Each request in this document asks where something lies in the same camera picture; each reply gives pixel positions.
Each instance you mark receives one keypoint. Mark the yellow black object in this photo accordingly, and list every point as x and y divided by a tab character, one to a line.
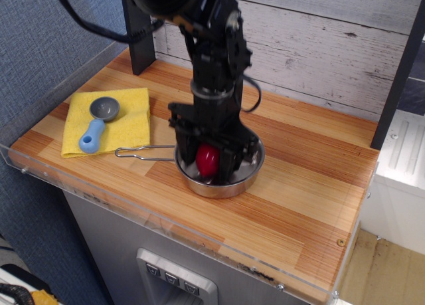
41	297

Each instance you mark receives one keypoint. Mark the blue grey toy scoop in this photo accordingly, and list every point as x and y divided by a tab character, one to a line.
103	110

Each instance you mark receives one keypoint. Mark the small steel pot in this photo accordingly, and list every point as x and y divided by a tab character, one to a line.
209	187

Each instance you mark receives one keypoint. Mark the white ribbed appliance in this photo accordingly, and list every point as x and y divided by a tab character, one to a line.
394	206

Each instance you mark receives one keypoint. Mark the yellow cloth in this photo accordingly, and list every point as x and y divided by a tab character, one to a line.
130	128

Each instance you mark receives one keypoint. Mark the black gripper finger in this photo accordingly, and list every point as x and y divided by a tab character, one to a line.
229	162
188	143

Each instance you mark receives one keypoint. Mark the black shelf post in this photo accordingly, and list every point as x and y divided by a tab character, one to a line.
142	53
405	66

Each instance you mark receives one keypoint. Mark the grey toy fridge cabinet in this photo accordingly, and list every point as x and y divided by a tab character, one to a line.
113	241

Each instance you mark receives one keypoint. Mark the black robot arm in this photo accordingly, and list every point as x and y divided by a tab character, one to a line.
219	54

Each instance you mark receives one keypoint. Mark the right black shelf post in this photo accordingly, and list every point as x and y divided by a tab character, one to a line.
405	66

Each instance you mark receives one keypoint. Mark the clear acrylic guard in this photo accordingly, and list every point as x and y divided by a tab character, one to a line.
308	194

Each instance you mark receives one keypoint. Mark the silver dispenser panel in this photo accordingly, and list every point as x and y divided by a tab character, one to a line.
167	282

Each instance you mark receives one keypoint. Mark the left black shelf post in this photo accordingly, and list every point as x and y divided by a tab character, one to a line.
142	53

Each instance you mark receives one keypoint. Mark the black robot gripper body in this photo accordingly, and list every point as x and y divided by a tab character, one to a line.
218	121

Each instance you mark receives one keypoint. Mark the red toy beet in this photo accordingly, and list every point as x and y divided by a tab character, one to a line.
207	160

